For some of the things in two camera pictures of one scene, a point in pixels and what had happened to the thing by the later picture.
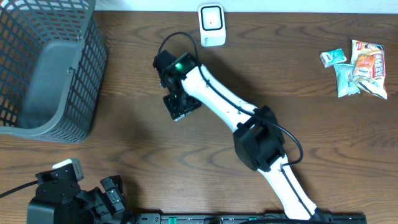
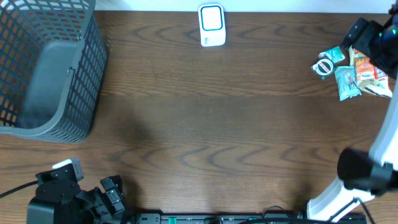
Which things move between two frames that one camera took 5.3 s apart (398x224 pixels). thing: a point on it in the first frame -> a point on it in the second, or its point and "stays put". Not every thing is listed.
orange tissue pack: (364, 66) stays put
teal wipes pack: (346, 83) stays put
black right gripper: (172, 109) -> (359, 31)
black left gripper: (111, 196) stays put
